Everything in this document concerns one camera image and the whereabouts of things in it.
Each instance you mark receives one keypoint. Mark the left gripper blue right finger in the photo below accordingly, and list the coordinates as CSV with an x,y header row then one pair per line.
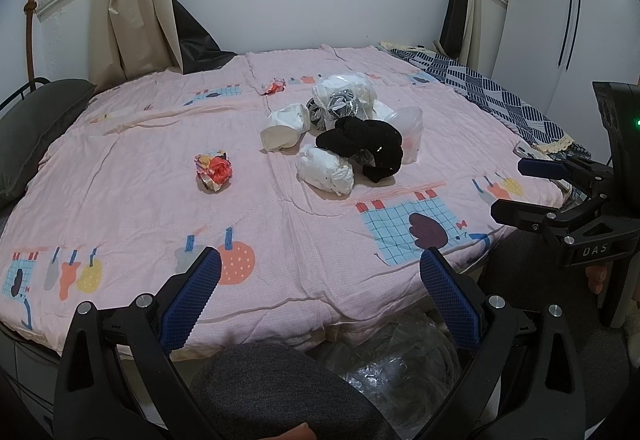
x,y
520,374

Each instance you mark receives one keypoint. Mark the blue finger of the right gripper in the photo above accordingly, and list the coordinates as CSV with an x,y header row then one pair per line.
x,y
530,217
545,167

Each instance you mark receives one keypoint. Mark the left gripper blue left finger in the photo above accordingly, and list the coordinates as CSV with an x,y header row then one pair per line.
x,y
93,399

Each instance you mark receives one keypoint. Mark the black fuzzy cloth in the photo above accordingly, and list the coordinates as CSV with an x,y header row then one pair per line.
x,y
375,146

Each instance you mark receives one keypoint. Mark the silver foil plastic bag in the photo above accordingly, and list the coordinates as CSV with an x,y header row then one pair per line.
x,y
339,96

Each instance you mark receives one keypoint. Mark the white tissue wad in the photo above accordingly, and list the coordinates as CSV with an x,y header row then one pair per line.
x,y
324,170

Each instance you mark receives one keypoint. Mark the red wrapper ball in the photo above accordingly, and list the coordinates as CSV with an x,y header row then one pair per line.
x,y
213,170

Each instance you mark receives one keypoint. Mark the white paper bag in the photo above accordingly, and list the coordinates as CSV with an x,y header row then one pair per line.
x,y
285,127

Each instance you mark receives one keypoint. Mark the clear plastic trash bag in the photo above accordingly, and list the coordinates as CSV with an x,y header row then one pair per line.
x,y
406,369

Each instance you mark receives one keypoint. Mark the right hand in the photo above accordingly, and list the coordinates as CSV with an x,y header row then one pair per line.
x,y
596,277

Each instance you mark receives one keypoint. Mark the blue white checkered blanket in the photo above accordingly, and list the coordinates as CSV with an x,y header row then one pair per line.
x,y
522,118

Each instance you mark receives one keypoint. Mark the translucent plastic cup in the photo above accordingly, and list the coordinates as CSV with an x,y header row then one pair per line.
x,y
409,122

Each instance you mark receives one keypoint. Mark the white wardrobe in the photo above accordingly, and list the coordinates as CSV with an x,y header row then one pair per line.
x,y
552,51

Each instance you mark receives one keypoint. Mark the pink patterned bed quilt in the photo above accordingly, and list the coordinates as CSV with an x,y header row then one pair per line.
x,y
115,207

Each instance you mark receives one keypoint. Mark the small red wrapper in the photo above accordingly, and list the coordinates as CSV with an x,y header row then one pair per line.
x,y
275,86

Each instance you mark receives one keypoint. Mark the black bag by curtain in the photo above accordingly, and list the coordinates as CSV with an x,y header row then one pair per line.
x,y
199,50

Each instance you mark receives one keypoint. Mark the beige curtain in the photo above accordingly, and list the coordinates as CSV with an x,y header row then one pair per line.
x,y
131,38

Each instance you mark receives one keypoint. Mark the brown wooden stick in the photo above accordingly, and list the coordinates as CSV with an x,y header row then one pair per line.
x,y
29,9

